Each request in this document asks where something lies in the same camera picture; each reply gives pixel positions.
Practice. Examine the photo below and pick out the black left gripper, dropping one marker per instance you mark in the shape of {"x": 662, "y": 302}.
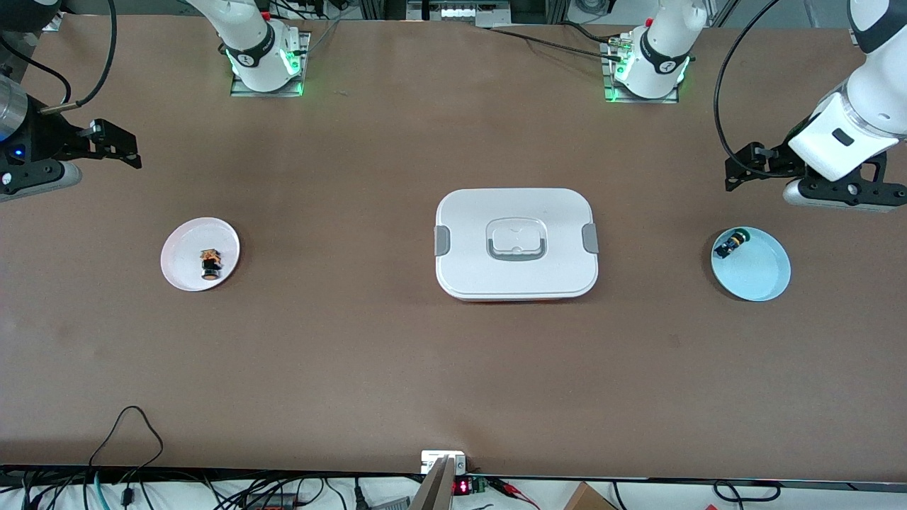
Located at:
{"x": 774, "y": 162}

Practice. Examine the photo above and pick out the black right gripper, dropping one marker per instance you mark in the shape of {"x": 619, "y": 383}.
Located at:
{"x": 44, "y": 139}

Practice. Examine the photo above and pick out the orange push button switch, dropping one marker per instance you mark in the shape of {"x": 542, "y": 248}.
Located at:
{"x": 210, "y": 265}

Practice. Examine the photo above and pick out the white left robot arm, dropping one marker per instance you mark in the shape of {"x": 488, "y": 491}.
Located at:
{"x": 871, "y": 92}

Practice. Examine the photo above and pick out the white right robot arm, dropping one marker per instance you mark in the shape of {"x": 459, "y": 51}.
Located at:
{"x": 248, "y": 35}

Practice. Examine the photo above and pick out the black blue small part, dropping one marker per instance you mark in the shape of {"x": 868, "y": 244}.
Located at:
{"x": 733, "y": 243}

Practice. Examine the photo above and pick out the light blue round plate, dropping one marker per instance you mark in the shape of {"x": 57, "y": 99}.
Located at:
{"x": 758, "y": 269}

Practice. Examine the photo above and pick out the pink round plate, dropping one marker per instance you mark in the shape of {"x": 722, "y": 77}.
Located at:
{"x": 184, "y": 265}

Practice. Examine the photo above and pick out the white lidded lunch box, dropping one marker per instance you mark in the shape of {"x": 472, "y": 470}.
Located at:
{"x": 517, "y": 276}

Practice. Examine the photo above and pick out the grey power strip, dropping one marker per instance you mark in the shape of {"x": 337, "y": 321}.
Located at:
{"x": 460, "y": 11}

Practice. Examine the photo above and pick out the brown cardboard box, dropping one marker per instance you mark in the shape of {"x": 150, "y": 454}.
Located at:
{"x": 588, "y": 499}

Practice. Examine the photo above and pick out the red clip leads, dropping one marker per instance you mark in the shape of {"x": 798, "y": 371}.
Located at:
{"x": 514, "y": 490}

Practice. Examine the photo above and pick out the small white box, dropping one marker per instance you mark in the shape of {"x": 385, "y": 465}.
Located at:
{"x": 434, "y": 459}

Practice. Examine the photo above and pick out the red digit display module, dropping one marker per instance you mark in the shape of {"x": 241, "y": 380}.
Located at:
{"x": 461, "y": 486}

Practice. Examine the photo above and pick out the grey slanted bar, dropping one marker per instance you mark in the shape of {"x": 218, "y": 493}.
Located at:
{"x": 434, "y": 489}

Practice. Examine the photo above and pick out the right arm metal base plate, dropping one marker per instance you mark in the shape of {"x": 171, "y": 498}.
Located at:
{"x": 237, "y": 88}

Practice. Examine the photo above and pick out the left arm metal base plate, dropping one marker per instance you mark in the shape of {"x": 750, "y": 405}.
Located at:
{"x": 609, "y": 95}

